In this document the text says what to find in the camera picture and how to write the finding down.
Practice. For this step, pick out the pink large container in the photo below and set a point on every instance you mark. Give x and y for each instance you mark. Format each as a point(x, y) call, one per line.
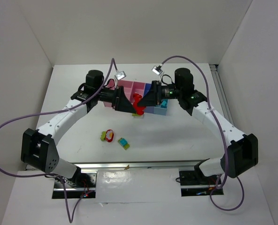
point(126, 84)

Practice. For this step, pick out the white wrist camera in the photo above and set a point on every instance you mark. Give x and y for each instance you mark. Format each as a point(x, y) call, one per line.
point(120, 75)
point(157, 70)

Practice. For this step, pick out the red white flower lego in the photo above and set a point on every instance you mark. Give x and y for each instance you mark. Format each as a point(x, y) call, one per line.
point(109, 135)

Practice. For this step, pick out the blue green stacked lego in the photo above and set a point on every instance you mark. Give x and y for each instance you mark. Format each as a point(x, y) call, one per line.
point(123, 143)

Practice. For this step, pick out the teal legos in container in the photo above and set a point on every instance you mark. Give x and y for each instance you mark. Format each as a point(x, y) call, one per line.
point(164, 103)

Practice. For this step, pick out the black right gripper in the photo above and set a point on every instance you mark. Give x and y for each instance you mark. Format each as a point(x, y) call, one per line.
point(157, 93)

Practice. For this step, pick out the green lego beside flower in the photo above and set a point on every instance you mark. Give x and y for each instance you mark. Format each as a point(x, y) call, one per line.
point(103, 136)

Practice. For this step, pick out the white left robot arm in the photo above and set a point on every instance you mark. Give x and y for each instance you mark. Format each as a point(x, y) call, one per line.
point(39, 146)

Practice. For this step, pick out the pink small container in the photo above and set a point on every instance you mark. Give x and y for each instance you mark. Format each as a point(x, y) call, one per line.
point(137, 87)

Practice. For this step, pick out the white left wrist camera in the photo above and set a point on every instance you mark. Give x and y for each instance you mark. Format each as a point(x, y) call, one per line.
point(120, 75)

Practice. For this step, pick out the aluminium rail front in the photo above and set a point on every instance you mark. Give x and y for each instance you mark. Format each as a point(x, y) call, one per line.
point(133, 165)

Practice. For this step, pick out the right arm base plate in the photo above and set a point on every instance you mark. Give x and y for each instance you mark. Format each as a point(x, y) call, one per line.
point(193, 185)

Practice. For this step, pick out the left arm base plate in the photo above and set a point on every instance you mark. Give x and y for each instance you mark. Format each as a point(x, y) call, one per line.
point(74, 191)

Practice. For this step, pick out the aluminium rail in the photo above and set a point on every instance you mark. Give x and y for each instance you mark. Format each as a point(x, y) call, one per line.
point(133, 165)
point(221, 92)

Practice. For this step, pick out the blue purple container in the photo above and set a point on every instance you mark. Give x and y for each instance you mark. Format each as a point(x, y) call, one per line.
point(148, 109)

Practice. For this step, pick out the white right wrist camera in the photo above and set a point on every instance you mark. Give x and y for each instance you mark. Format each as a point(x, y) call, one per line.
point(157, 70)

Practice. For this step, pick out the red lego brick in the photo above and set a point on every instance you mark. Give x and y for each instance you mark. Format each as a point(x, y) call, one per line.
point(139, 109)

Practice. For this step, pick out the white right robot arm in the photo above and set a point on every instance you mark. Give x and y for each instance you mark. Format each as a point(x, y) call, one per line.
point(240, 149)

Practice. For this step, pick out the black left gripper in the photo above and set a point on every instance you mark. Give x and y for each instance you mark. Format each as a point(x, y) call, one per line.
point(117, 99)

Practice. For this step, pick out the aluminium rail right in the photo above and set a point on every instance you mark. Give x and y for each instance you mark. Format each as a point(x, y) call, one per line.
point(221, 92)

